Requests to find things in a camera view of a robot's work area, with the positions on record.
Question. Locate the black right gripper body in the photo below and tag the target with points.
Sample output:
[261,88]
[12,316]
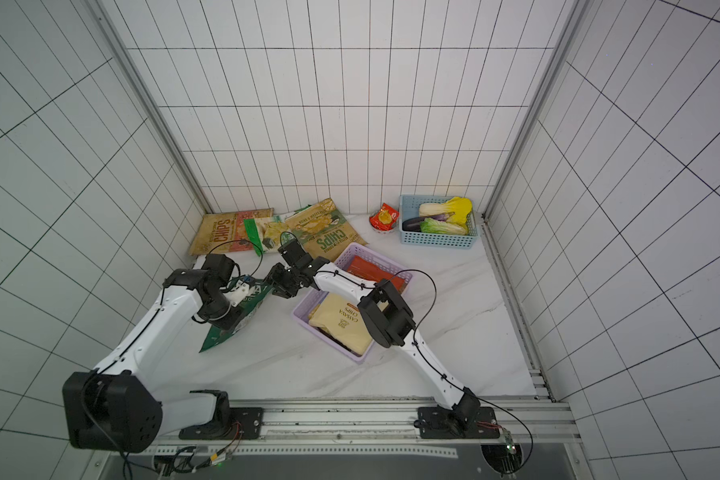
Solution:
[282,281]

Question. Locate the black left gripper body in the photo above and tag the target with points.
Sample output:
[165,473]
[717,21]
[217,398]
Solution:
[219,312]

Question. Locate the green Real chips bag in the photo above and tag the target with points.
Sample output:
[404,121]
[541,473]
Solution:
[216,337]

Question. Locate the green kettle chips bag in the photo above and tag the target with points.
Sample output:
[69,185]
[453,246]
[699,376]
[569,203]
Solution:
[323,230]

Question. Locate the green white chips bag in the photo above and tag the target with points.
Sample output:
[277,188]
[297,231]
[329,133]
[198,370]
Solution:
[267,233]

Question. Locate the beige cassava chips bag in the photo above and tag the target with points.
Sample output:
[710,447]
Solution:
[340,320]

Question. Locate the red kettle chips bag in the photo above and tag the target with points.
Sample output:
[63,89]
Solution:
[225,233]

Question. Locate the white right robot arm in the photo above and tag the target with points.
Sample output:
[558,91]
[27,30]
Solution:
[458,413]

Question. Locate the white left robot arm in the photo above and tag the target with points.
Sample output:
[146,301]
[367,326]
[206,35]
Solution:
[117,406]

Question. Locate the purple plastic basket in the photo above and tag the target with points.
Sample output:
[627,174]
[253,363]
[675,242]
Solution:
[301,312]

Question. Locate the blue plastic basket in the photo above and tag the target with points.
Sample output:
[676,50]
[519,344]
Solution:
[409,208]

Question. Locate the red snack cup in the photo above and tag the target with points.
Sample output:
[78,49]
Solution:
[385,219]

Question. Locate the purple toy eggplant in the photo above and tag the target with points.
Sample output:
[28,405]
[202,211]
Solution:
[415,224]

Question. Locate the green toy lettuce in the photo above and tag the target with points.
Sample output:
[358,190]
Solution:
[434,226]

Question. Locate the yellow toy cabbage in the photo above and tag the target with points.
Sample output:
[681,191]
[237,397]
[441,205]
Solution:
[455,209]

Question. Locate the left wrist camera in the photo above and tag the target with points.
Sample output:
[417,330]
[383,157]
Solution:
[241,289]

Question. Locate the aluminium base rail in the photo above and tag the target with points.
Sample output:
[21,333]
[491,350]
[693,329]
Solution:
[382,426]

